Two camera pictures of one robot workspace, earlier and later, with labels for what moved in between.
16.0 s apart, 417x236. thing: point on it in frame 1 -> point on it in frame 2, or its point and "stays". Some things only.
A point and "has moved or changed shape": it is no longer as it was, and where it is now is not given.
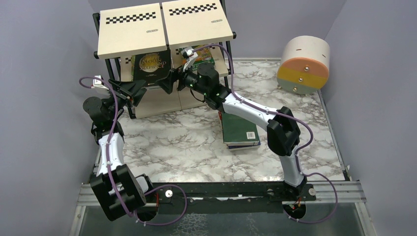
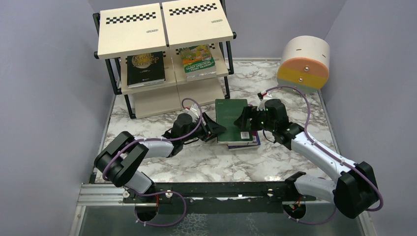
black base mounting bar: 225,197 stays
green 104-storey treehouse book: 192,56 stays
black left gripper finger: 131,88 -> 213,128
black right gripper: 179,78 -> 251,115
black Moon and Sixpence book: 149,67 has moved or changed shape
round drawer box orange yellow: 305,65 stays
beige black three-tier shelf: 140,43 stays
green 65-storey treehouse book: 133,66 has moved or changed shape
